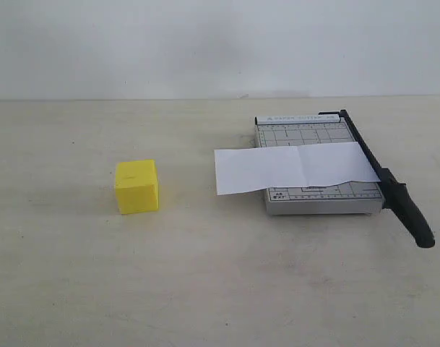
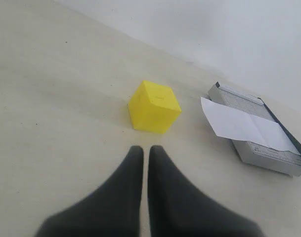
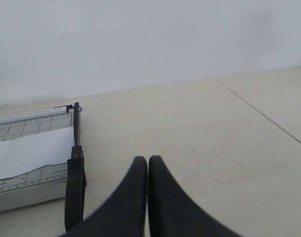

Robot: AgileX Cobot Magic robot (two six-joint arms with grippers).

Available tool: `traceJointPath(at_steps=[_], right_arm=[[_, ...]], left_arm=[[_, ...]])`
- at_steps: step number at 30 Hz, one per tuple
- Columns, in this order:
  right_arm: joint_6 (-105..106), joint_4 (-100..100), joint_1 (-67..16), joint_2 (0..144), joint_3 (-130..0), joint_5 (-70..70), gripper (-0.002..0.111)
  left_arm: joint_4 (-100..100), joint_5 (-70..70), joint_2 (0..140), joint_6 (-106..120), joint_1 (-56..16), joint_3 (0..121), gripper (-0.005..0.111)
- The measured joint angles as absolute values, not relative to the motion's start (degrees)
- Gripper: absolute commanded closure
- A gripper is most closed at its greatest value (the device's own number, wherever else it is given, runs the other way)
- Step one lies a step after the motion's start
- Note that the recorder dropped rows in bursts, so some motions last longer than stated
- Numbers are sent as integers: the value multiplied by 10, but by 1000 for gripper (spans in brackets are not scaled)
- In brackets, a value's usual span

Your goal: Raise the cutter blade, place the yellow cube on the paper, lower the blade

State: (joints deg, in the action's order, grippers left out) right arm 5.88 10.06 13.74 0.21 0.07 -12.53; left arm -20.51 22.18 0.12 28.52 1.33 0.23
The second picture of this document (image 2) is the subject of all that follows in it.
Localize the black cutter blade arm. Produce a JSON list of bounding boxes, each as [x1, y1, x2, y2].
[[258, 97, 301, 155]]

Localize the yellow cube block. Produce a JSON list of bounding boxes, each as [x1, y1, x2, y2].
[[128, 80, 182, 134]]

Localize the grey paper cutter base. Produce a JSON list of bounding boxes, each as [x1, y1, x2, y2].
[[208, 82, 301, 177]]

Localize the white paper sheet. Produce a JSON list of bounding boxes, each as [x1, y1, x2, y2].
[[201, 97, 300, 155]]

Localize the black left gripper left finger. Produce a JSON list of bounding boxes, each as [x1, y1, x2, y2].
[[36, 146, 143, 237]]

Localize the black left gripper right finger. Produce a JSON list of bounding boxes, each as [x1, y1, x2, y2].
[[147, 145, 264, 237]]

